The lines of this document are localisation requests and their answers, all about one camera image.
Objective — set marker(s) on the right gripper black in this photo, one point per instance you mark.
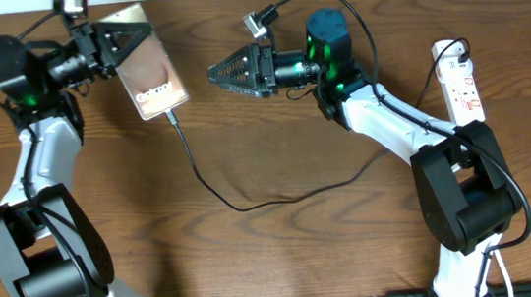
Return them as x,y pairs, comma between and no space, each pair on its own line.
256,57

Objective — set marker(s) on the white power strip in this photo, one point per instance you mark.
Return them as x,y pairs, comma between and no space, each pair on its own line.
454,71

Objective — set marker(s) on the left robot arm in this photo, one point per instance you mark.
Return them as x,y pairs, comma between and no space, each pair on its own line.
48,246

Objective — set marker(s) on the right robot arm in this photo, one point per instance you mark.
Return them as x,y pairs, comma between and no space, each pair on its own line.
466,193

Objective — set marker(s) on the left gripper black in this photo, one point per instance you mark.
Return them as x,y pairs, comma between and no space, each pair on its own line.
99,43

